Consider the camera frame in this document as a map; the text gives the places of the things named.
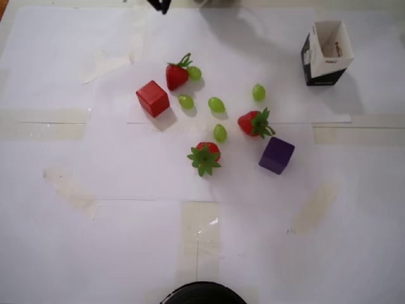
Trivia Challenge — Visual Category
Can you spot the red wooden cube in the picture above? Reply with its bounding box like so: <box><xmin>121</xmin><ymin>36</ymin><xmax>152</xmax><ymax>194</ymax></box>
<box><xmin>135</xmin><ymin>80</ymin><xmax>171</xmax><ymax>119</ymax></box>

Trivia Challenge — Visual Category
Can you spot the black round object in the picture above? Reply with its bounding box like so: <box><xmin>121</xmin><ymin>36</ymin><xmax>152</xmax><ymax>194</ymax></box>
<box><xmin>159</xmin><ymin>281</ymin><xmax>247</xmax><ymax>304</ymax></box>

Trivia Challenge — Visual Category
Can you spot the green plastic grape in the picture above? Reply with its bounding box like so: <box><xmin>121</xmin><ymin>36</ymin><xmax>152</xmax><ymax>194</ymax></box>
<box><xmin>187</xmin><ymin>65</ymin><xmax>203</xmax><ymax>81</ymax></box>
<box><xmin>252</xmin><ymin>83</ymin><xmax>266</xmax><ymax>103</ymax></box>
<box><xmin>178</xmin><ymin>94</ymin><xmax>195</xmax><ymax>110</ymax></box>
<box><xmin>213</xmin><ymin>123</ymin><xmax>228</xmax><ymax>143</ymax></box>
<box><xmin>208</xmin><ymin>96</ymin><xmax>227</xmax><ymax>114</ymax></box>

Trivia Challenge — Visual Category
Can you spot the purple wooden cube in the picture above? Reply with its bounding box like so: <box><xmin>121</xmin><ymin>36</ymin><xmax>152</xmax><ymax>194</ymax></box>
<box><xmin>258</xmin><ymin>136</ymin><xmax>296</xmax><ymax>175</ymax></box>

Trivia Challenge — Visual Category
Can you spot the open white black cardboard box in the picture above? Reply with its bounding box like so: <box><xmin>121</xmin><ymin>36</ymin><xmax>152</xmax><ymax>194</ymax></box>
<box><xmin>300</xmin><ymin>20</ymin><xmax>354</xmax><ymax>87</ymax></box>

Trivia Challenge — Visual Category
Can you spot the red plastic strawberry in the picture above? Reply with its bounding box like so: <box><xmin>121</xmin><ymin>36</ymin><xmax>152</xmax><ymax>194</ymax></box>
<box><xmin>165</xmin><ymin>52</ymin><xmax>193</xmax><ymax>92</ymax></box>
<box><xmin>237</xmin><ymin>106</ymin><xmax>276</xmax><ymax>139</ymax></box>
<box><xmin>186</xmin><ymin>141</ymin><xmax>222</xmax><ymax>178</ymax></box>

